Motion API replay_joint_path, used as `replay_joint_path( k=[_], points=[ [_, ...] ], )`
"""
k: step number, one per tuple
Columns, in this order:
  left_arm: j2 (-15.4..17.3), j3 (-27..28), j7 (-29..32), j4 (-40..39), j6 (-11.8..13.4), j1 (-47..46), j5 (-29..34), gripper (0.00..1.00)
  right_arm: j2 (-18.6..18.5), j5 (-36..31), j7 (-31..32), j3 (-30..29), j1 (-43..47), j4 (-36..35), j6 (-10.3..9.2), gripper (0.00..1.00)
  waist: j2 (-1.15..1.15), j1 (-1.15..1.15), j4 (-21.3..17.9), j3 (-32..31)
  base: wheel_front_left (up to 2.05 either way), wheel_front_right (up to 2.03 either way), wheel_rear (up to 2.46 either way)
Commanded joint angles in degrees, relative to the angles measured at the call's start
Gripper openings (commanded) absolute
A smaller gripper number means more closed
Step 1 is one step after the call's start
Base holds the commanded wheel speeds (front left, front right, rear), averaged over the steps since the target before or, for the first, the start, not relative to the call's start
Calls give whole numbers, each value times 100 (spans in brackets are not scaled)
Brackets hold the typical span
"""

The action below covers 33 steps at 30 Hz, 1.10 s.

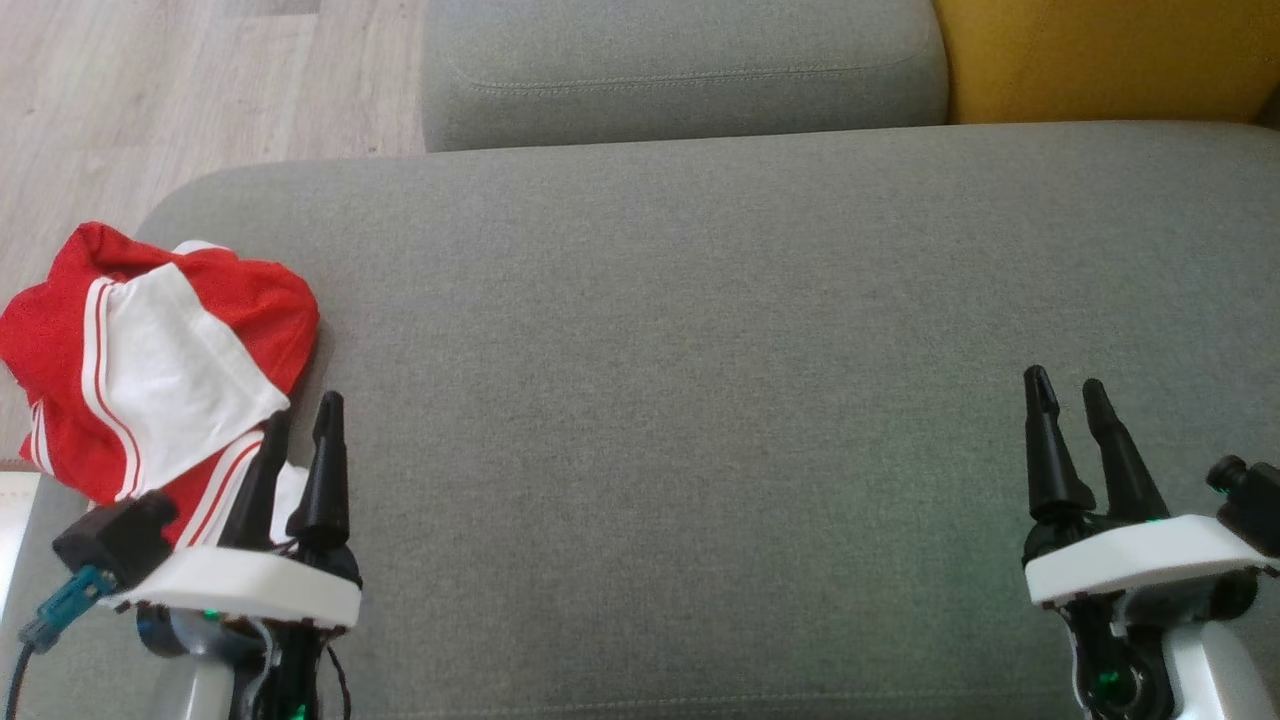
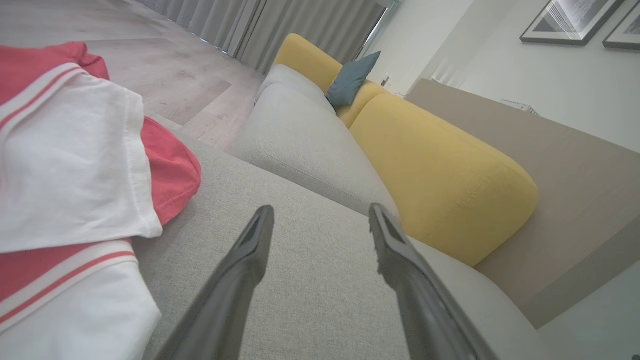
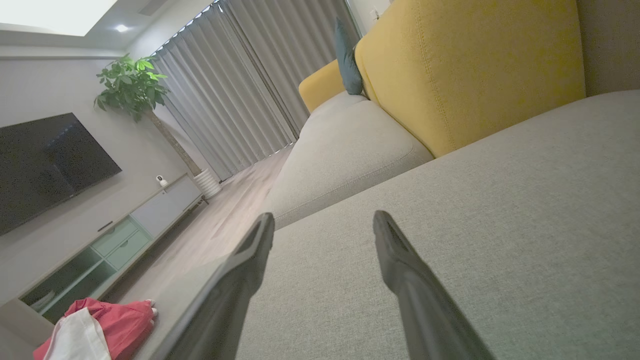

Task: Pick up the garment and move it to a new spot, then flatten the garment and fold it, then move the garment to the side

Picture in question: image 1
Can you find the small grey sofa cushion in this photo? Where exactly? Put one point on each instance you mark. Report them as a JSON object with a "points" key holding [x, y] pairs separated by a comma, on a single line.
{"points": [[680, 60]]}

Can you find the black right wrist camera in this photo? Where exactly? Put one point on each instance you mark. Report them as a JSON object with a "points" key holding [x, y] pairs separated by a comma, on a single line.
{"points": [[1255, 500]]}

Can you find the yellow sofa cushion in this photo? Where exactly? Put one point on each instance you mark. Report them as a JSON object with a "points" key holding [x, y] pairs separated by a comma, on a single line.
{"points": [[1100, 60]]}

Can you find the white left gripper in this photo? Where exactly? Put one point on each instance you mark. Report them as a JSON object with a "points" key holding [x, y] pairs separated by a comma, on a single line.
{"points": [[230, 585]]}

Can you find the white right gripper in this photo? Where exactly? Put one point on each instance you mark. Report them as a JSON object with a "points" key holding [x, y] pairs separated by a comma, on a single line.
{"points": [[1140, 560]]}

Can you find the red white numbered shirt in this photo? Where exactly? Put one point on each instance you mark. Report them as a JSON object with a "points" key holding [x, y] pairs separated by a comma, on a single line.
{"points": [[200, 300]]}

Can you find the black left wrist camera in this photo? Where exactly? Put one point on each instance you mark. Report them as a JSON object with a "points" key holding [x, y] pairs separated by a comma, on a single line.
{"points": [[110, 535]]}

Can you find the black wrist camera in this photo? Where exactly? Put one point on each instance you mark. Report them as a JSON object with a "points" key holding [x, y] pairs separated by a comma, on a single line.
{"points": [[1255, 500], [110, 535]]}

